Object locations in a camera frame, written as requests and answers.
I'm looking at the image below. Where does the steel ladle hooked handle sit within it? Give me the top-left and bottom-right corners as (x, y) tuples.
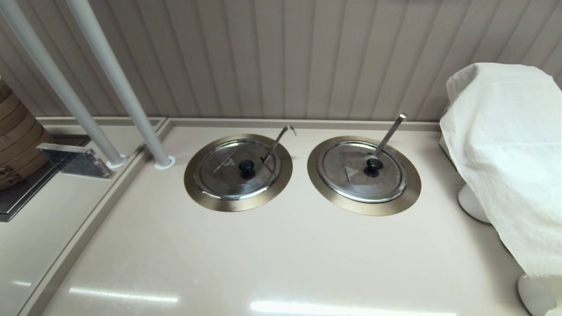
(262, 125), (297, 165)

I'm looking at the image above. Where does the hinged steel lid black knob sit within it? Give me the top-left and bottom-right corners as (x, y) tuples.
(194, 139), (282, 201)
(317, 141), (407, 204)

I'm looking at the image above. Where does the white round pole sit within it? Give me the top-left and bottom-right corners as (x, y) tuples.
(66, 0), (176, 170)
(0, 0), (128, 170)

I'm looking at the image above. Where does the white round appliance foot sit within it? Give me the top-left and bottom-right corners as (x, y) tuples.
(517, 273), (558, 316)
(458, 184), (492, 224)

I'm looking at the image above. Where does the grey metal block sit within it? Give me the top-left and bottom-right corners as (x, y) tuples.
(36, 144), (114, 179)

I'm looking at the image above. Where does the white cloth cover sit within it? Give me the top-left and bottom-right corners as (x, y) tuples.
(440, 63), (562, 316)

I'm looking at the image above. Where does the bamboo steamer stack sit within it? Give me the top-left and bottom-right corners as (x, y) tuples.
(0, 77), (53, 191)

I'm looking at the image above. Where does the bronze metal well ring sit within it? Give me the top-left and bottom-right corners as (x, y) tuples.
(184, 134), (293, 212)
(307, 136), (422, 216)

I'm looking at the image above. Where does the steel ladle straight handle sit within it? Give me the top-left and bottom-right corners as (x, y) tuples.
(373, 113), (407, 158)

